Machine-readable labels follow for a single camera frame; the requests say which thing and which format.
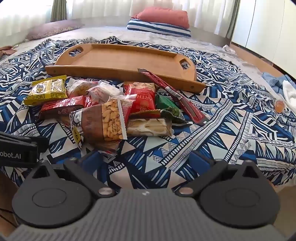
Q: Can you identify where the brown cloth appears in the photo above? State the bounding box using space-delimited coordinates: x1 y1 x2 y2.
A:
0 46 18 57

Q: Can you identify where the blue white striped pillow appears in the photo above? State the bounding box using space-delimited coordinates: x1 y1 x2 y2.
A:
127 19 192 37

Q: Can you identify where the blue white patterned blanket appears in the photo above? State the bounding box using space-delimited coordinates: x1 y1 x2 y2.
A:
0 37 296 188

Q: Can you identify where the long red stick packet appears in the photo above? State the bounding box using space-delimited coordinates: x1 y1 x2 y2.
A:
137 68 208 126

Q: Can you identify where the white wardrobe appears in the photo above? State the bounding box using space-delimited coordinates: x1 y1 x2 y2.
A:
231 0 296 70

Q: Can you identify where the yellow snack packet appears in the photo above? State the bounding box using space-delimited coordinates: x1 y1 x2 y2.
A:
24 75 68 106

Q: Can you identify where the peanut packet with clear window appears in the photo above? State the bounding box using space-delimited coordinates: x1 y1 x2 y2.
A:
69 95 137 153

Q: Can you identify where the wooden tray with handles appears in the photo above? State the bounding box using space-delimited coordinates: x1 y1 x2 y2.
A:
44 43 207 93

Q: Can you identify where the light blue cloth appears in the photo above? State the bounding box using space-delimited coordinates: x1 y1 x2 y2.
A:
262 72 296 95

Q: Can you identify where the red pillow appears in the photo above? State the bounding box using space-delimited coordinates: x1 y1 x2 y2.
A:
132 6 190 29

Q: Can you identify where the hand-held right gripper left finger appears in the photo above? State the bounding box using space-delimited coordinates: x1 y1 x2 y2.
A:
31 151 116 197

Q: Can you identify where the white sheer curtain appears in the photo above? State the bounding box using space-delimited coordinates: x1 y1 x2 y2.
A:
0 0 234 32

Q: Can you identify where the dark red snack packet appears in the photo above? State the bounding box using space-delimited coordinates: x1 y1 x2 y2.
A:
38 95 93 120

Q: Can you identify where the white clear snack packet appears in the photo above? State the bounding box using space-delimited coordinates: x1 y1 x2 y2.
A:
87 83 124 105

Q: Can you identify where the purple pillow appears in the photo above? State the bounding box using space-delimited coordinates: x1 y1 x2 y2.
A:
25 20 85 41

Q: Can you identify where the small orange jelly cup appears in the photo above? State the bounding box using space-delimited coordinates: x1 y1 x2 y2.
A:
274 99 285 113

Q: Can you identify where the clear packet with brown pastry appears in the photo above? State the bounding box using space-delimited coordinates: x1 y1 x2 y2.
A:
67 79 100 98

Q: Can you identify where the beige nougat packet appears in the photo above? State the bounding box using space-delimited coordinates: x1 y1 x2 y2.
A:
126 117 173 138

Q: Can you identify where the green snack packet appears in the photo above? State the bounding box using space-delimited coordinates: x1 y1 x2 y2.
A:
155 95 188 124

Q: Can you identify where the green curtain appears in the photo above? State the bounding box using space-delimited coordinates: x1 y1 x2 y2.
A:
222 0 239 40
50 0 68 23

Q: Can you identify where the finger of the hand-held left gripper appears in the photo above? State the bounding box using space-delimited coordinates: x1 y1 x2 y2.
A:
0 131 49 153

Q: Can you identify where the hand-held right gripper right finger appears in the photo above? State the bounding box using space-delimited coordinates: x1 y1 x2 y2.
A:
176 151 264 197

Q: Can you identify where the white cloth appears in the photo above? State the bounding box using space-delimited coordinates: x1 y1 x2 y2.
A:
281 80 296 107

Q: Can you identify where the bright red nut packet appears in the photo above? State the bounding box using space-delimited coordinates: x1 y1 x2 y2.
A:
123 82 160 116

